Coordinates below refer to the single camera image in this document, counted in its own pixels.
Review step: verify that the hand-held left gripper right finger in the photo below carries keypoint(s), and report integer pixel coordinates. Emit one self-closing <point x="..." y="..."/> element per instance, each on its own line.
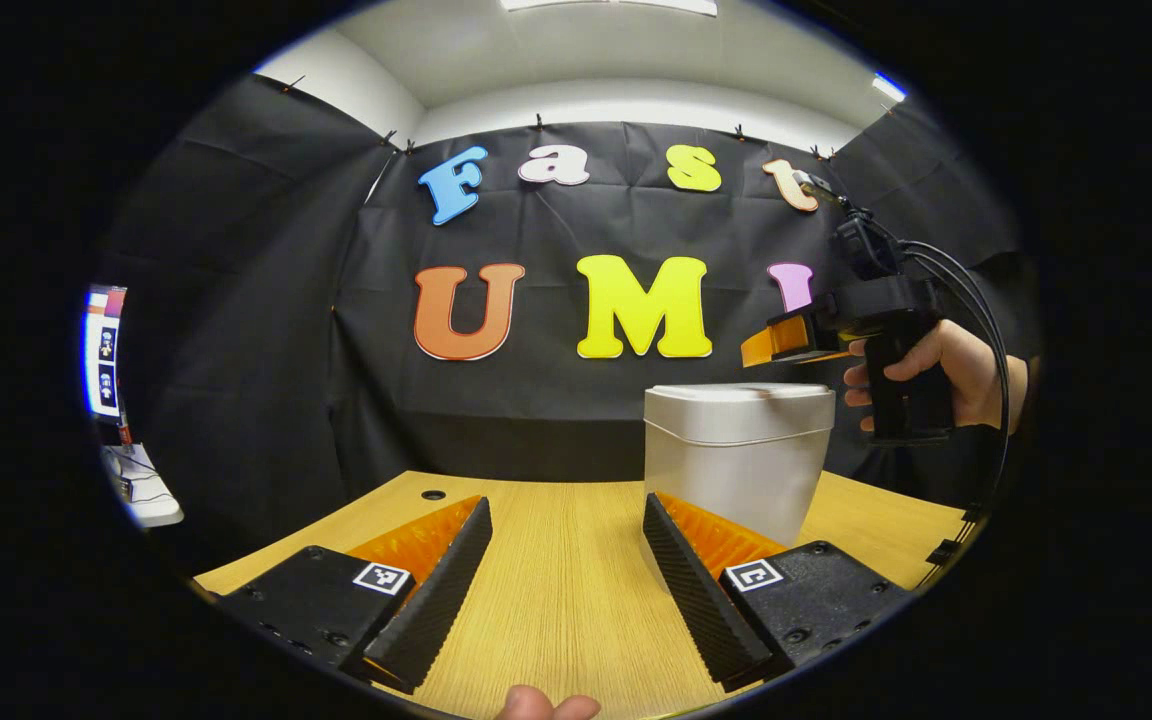
<point x="696" y="595"/>

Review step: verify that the large ceiling light panel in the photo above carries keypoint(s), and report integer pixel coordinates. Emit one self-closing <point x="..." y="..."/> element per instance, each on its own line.
<point x="606" y="6"/>

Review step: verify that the wooden desktop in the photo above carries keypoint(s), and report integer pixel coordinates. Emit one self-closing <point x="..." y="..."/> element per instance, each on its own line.
<point x="566" y="580"/>

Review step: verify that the white side table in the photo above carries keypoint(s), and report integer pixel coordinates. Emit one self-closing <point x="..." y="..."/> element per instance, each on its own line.
<point x="156" y="508"/>

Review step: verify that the black backdrop cloth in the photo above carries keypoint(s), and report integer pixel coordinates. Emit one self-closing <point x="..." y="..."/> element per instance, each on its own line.
<point x="266" y="330"/>

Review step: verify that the computer monitor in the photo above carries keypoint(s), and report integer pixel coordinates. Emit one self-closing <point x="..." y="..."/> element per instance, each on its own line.
<point x="106" y="350"/>

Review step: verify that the white desktop garbage bin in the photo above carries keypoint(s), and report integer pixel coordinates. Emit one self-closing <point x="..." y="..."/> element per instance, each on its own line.
<point x="736" y="450"/>

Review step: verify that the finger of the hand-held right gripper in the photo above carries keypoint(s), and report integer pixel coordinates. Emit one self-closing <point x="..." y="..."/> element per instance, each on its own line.
<point x="786" y="338"/>

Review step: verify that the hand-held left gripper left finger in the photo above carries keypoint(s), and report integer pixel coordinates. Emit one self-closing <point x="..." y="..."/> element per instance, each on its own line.
<point x="441" y="595"/>

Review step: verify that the small ceiling light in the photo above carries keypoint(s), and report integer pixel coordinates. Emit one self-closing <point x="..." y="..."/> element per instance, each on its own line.
<point x="888" y="87"/>

